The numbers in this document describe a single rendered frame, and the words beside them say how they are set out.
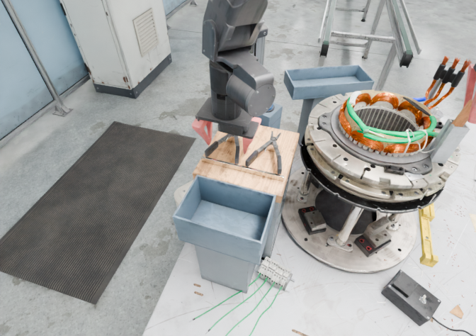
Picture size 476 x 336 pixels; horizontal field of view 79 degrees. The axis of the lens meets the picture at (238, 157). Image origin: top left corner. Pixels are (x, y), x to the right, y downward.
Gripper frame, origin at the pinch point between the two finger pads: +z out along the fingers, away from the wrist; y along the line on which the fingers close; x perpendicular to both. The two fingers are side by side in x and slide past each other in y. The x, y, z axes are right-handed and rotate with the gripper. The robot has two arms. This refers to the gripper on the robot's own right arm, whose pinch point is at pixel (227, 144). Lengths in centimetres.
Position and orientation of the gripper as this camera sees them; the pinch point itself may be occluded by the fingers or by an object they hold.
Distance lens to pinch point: 62.2
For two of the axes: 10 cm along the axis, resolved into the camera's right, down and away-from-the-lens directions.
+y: 9.5, 2.4, -2.0
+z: -0.2, 6.9, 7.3
